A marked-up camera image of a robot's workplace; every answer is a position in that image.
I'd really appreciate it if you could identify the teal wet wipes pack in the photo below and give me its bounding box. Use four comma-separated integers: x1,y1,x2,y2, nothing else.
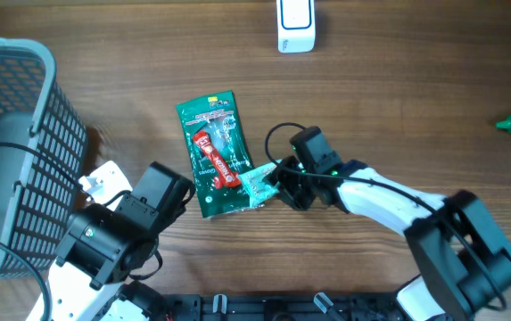
238,162,279,208

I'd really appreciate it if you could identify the red white snack packet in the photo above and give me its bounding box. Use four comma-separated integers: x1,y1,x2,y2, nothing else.
192,131,241,189

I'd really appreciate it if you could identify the green 3M gloves packet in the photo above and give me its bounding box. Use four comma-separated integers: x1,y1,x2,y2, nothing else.
176,90,254,218

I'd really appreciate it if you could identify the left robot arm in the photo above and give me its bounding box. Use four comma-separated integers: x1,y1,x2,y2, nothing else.
28,162,195,320

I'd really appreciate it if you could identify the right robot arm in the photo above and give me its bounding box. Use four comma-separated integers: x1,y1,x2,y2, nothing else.
265,126,511,320

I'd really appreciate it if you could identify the white barcode scanner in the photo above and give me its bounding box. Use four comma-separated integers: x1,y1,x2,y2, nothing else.
276,0,317,54

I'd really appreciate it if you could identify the grey mesh shopping basket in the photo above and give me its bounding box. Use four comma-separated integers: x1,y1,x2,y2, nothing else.
0,37,88,271

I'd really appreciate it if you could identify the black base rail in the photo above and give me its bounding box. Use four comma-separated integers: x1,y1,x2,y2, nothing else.
151,292,410,321

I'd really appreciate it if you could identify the black left camera cable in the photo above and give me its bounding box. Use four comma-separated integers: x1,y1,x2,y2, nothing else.
0,141,87,321

